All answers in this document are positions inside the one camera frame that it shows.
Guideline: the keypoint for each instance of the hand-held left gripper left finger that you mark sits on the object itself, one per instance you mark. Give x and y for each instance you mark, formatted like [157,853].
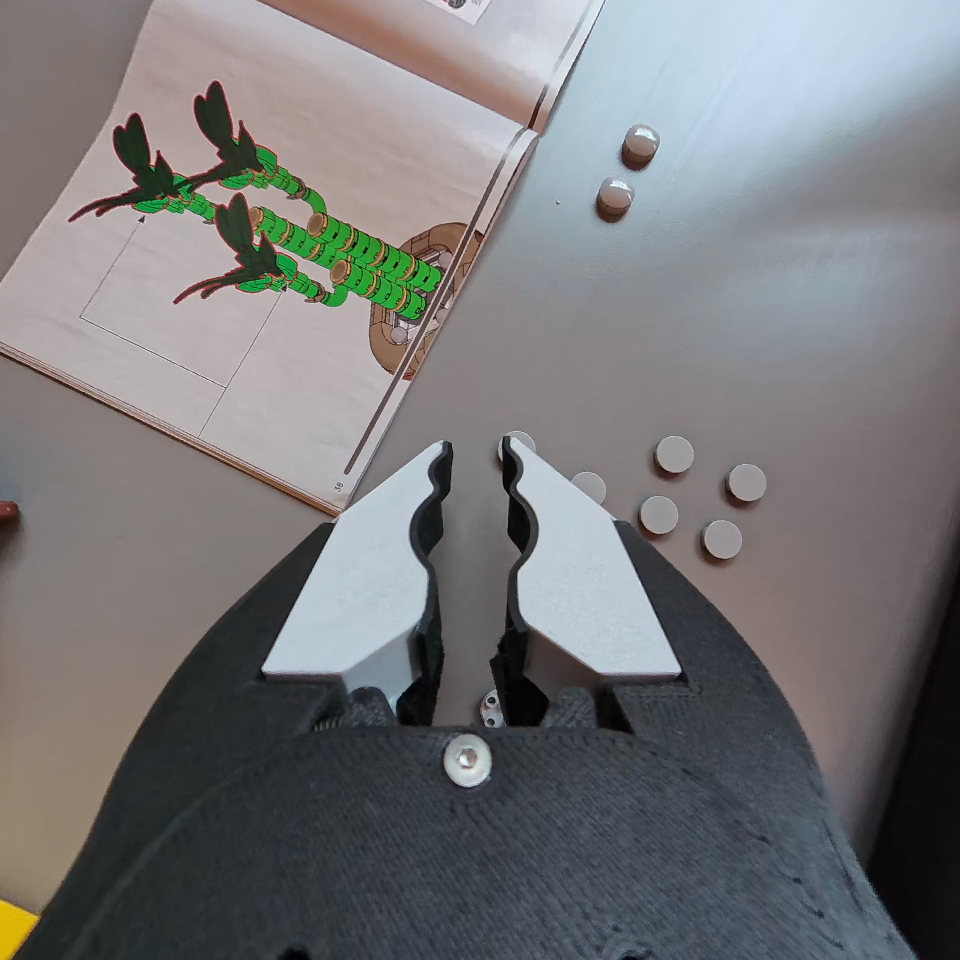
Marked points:
[352,592]

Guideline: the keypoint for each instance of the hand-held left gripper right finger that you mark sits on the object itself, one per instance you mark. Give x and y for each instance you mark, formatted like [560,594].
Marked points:
[592,600]

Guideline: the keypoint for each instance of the group of grey tiles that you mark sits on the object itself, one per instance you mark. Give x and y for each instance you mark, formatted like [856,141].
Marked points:
[673,454]

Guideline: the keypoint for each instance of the domed grey round lego piece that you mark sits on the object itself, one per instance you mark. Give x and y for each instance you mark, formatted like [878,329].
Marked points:
[615,196]
[640,142]

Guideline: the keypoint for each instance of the lego instruction booklet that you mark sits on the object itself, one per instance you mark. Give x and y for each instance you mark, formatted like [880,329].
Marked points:
[337,112]

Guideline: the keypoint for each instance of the yellow flat object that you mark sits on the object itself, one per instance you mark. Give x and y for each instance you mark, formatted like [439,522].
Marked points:
[13,926]

